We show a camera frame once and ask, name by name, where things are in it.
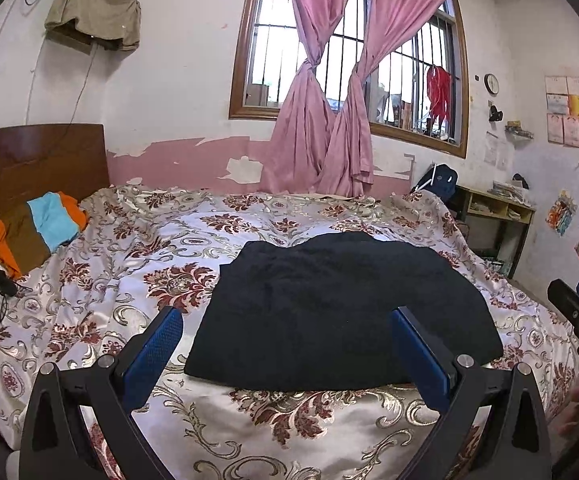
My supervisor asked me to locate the group of wall certificates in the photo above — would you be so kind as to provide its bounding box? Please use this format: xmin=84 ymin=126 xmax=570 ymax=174
xmin=544 ymin=75 xmax=579 ymax=151

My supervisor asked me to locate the wooden headboard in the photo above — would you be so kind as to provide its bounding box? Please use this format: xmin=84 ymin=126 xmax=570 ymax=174
xmin=0 ymin=124 xmax=110 ymax=269

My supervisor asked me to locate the beige cloth covered air conditioner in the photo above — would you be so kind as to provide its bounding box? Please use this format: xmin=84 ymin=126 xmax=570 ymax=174
xmin=44 ymin=0 xmax=142 ymax=54

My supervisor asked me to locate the dark hanging power cable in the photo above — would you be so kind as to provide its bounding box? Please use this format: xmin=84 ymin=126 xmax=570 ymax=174
xmin=68 ymin=42 xmax=99 ymax=126

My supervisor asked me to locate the red hanging garment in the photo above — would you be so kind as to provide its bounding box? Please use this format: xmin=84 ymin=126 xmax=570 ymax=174
xmin=426 ymin=64 xmax=454 ymax=126

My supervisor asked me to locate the small wall shelf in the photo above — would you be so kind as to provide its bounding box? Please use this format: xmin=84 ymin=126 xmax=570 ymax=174
xmin=505 ymin=121 xmax=535 ymax=140

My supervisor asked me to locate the pink curtain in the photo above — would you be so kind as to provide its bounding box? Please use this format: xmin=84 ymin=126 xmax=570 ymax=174
xmin=260 ymin=0 xmax=350 ymax=196
xmin=318 ymin=0 xmax=458 ymax=199

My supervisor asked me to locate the floral bedspread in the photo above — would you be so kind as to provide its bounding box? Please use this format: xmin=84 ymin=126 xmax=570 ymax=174
xmin=0 ymin=185 xmax=579 ymax=480

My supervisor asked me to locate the wooden desk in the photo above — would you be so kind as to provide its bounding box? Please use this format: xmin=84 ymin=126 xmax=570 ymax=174
xmin=455 ymin=184 xmax=537 ymax=277

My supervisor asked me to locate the person's right hand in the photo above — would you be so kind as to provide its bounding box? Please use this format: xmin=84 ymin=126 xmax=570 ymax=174
xmin=555 ymin=384 xmax=579 ymax=437

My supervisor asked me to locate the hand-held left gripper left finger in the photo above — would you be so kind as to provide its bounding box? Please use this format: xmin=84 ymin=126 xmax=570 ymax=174
xmin=18 ymin=305 xmax=185 ymax=480

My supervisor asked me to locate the wooden framed window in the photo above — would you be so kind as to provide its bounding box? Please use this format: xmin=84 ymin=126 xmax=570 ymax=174
xmin=228 ymin=0 xmax=470 ymax=160

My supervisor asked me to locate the black garment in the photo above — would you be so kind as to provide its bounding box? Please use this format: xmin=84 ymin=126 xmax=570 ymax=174
xmin=184 ymin=231 xmax=504 ymax=392

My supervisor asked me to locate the blue backpack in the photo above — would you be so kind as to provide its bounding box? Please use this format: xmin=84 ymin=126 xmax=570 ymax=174
xmin=411 ymin=162 xmax=459 ymax=202

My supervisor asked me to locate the orange blue brown pillow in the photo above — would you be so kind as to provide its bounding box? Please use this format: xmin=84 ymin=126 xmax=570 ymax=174
xmin=0 ymin=190 xmax=89 ymax=281

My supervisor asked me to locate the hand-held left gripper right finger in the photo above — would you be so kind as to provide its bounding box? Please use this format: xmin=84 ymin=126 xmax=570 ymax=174
xmin=390 ymin=305 xmax=553 ymax=480

